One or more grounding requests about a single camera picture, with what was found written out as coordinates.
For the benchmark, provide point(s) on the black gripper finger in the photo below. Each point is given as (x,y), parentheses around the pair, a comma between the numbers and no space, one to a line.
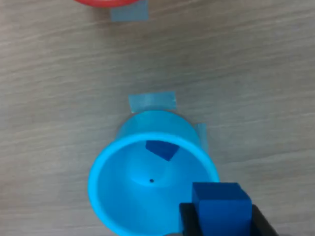
(264,223)
(190,221)

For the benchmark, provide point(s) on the blue cube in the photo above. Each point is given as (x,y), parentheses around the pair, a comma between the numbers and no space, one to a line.
(221,209)
(162,148)

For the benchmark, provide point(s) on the blue plastic cup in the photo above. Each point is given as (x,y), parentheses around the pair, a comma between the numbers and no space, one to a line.
(128,196)

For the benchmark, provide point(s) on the blue tape strip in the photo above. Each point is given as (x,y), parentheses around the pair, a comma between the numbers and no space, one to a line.
(152,100)
(130,13)

